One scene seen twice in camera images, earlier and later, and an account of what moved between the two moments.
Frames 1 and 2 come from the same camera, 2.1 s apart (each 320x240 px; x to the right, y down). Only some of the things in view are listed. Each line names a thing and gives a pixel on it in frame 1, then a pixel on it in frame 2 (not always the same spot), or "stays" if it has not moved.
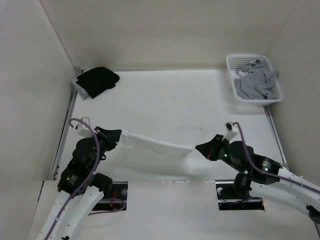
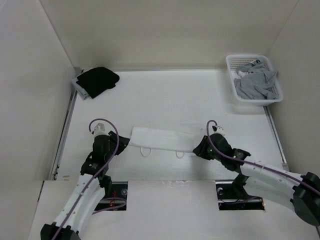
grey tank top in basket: [255, 81] stays
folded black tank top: [97, 80] stays
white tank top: [139, 153] -> [172, 139]
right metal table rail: [280, 149] stays
